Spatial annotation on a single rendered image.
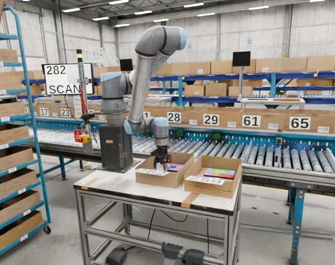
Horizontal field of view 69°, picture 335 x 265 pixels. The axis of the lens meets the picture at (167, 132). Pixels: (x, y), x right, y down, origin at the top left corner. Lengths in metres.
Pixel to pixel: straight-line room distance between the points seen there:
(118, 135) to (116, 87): 0.33
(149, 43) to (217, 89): 5.64
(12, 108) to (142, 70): 1.26
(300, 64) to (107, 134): 5.77
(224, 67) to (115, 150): 5.59
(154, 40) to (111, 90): 0.60
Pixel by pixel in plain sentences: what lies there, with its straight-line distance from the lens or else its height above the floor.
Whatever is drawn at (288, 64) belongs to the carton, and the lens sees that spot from 6.92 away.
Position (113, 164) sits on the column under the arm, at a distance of 1.84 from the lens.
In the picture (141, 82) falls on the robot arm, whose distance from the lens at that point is 1.37.
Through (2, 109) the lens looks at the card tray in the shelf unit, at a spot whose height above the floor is 1.20.
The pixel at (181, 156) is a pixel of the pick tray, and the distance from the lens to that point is 1.84.
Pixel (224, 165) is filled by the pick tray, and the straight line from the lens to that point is 1.76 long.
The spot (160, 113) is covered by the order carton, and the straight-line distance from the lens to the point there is 2.69.
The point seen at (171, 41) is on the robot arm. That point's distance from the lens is 1.31.
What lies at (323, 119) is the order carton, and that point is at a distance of 2.46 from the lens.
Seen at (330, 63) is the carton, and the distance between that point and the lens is 6.99.
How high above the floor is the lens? 1.42
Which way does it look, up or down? 13 degrees down
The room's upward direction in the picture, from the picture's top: 2 degrees counter-clockwise
